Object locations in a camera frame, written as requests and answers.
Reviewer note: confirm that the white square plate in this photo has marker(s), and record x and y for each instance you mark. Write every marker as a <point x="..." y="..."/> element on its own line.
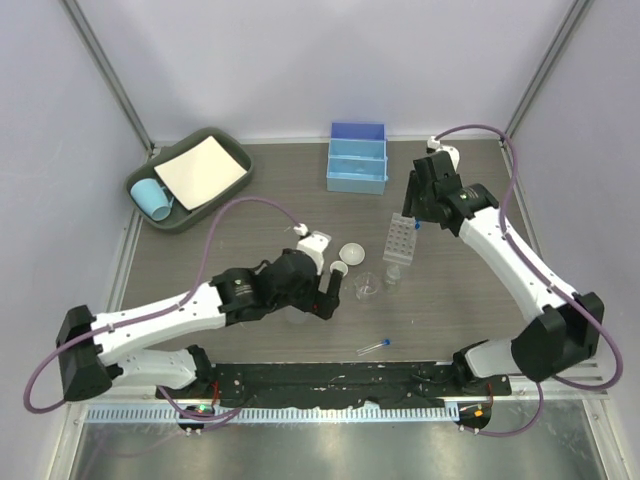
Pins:
<point x="200" y="174"/>

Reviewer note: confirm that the small white ceramic bowl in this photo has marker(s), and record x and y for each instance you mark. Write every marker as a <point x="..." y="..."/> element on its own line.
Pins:
<point x="339" y="266"/>

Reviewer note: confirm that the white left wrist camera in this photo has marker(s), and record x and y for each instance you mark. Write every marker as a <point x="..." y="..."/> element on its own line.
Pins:
<point x="313" y="244"/>

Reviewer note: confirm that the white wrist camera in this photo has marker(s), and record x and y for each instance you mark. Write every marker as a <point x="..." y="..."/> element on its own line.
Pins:
<point x="313" y="244"/>
<point x="433" y="146"/>

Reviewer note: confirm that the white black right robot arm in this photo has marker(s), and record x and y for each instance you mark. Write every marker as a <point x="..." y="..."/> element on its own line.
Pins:
<point x="562" y="324"/>

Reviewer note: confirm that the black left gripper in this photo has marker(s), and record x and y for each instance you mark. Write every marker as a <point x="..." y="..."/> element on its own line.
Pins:
<point x="321" y="304"/>

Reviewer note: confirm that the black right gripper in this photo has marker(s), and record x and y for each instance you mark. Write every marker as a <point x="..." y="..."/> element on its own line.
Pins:
<point x="412" y="206"/>

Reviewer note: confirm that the small clear glass bottle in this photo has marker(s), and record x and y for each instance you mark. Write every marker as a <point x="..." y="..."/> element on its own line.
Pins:
<point x="393" y="277"/>

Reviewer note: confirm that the large white ceramic bowl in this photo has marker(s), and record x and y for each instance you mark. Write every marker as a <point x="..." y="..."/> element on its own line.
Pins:
<point x="352" y="254"/>

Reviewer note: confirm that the clear glass beaker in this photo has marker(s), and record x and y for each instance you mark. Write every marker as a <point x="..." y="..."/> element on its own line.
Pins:
<point x="366" y="286"/>

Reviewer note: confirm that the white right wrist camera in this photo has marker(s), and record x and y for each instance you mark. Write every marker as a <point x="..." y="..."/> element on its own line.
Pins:
<point x="433" y="146"/>

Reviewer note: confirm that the blue tiered organizer box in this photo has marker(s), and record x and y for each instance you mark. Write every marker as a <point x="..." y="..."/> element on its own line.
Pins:
<point x="357" y="160"/>

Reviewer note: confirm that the aluminium rail profile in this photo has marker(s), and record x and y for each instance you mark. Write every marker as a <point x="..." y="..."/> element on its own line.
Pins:
<point x="585" y="373"/>

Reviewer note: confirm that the white slotted cable duct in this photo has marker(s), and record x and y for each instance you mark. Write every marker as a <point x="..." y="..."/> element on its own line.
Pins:
<point x="157" y="413"/>

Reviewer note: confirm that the clear test tube rack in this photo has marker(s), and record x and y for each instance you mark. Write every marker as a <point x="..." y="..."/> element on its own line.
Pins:
<point x="401" y="240"/>

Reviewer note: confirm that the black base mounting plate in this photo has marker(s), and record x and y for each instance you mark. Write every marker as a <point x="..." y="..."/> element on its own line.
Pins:
<point x="338" y="385"/>

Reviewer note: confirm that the dark green plastic tray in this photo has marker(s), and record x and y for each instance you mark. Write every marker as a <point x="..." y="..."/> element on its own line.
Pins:
<point x="181" y="219"/>

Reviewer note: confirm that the light blue mug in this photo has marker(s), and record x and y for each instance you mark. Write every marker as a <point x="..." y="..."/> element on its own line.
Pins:
<point x="154" y="199"/>

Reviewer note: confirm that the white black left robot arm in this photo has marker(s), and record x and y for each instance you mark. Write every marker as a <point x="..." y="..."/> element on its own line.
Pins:
<point x="116" y="349"/>

